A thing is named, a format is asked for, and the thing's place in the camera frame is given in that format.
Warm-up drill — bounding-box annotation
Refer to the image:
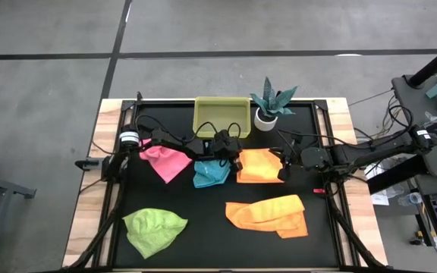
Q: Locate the potted plant in white pot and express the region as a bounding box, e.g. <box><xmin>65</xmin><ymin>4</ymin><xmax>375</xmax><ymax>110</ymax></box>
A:
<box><xmin>249</xmin><ymin>77</ymin><xmax>299</xmax><ymax>133</ymax></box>

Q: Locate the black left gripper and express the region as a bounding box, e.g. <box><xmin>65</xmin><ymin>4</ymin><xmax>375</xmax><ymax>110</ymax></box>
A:
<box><xmin>211</xmin><ymin>129</ymin><xmax>244</xmax><ymax>174</ymax></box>

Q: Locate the orange microfiber towel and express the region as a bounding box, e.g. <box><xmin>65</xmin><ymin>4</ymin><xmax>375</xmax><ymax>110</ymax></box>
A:
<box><xmin>235</xmin><ymin>147</ymin><xmax>285</xmax><ymax>185</ymax></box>
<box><xmin>225</xmin><ymin>194</ymin><xmax>310</xmax><ymax>240</ymax></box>

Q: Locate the green microfiber towel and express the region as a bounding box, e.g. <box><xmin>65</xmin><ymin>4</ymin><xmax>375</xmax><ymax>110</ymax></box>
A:
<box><xmin>122</xmin><ymin>207</ymin><xmax>189</xmax><ymax>260</ymax></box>

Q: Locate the black pole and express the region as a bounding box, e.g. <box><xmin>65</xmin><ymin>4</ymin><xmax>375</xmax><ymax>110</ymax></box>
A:
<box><xmin>407</xmin><ymin>37</ymin><xmax>437</xmax><ymax>88</ymax></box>

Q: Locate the clear plastic bottle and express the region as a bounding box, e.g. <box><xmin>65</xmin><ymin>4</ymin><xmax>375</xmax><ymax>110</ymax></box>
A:
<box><xmin>398</xmin><ymin>192</ymin><xmax>423</xmax><ymax>208</ymax></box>

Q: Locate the black aluminium table frame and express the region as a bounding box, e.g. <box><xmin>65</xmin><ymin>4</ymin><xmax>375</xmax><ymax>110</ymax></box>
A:
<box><xmin>62</xmin><ymin>90</ymin><xmax>390</xmax><ymax>273</ymax></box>

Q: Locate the blue microfiber towel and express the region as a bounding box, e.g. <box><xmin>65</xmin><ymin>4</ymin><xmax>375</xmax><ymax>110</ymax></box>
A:
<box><xmin>192</xmin><ymin>158</ymin><xmax>231</xmax><ymax>190</ymax></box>

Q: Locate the pink microfiber towel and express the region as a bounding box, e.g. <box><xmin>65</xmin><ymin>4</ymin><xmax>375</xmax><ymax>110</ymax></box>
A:
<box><xmin>138</xmin><ymin>138</ymin><xmax>193</xmax><ymax>185</ymax></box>

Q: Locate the small yellow black tool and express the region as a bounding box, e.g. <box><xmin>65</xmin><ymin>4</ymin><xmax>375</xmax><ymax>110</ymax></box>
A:
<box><xmin>410</xmin><ymin>231</ymin><xmax>426</xmax><ymax>246</ymax></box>

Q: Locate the black table mat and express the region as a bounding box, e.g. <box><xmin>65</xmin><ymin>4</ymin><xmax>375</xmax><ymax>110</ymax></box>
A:
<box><xmin>112</xmin><ymin>101</ymin><xmax>341</xmax><ymax>268</ymax></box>

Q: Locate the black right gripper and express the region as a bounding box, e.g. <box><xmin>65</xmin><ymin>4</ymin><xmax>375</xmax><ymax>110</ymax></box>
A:
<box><xmin>269</xmin><ymin>140</ymin><xmax>303</xmax><ymax>182</ymax></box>

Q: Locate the yellow-green plastic bin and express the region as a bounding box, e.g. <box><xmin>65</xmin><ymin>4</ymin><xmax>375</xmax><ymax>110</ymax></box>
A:
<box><xmin>192</xmin><ymin>96</ymin><xmax>253</xmax><ymax>139</ymax></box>

